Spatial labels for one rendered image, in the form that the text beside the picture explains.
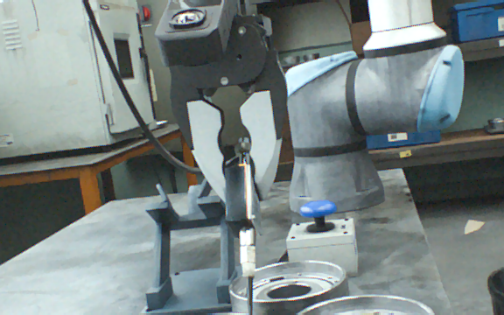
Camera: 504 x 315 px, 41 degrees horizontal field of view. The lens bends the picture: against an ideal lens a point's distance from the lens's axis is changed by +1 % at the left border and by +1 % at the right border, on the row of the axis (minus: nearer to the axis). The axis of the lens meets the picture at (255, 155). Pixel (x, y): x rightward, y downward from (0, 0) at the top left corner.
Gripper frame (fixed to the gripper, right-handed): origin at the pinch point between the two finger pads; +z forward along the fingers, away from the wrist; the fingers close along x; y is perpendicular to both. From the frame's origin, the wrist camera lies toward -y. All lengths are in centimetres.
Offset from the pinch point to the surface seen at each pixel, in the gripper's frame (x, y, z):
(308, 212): -3.7, 16.5, 6.4
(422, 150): -45, 335, 51
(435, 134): -55, 344, 44
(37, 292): 30.4, 20.0, 13.2
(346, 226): -7.5, 18.3, 8.8
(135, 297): 16.4, 14.7, 13.2
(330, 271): -5.8, 6.6, 9.9
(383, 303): -10.2, -2.9, 9.7
